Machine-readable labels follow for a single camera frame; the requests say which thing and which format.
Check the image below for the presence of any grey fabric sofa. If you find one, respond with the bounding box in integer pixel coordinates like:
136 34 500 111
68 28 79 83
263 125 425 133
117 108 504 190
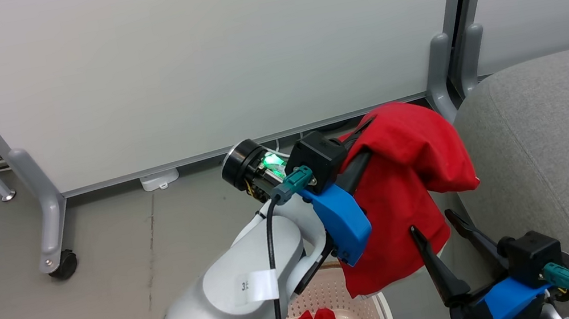
437 47 569 319

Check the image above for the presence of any black caster wheel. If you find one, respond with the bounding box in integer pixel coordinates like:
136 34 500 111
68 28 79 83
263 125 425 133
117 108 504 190
45 248 80 282

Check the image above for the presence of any wide white partition panel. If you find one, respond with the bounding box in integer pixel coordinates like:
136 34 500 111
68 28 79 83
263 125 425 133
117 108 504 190
0 0 520 288

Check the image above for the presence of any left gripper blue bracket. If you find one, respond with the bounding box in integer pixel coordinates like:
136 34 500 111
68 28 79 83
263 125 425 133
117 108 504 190
217 117 400 286

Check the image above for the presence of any plain red garment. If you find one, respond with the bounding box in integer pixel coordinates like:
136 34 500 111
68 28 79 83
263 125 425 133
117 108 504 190
315 90 496 300

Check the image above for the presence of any white perforated laundry basket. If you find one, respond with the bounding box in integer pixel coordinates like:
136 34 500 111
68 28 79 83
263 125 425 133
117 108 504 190
236 257 396 319

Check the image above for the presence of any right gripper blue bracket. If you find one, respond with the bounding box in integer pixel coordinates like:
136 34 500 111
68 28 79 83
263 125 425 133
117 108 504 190
408 190 569 319

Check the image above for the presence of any white paper label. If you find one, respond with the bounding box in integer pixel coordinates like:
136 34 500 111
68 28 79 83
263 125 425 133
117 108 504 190
232 268 281 306

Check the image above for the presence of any small white plastic box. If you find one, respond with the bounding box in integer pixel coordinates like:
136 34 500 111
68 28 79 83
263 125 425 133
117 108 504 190
140 168 181 194

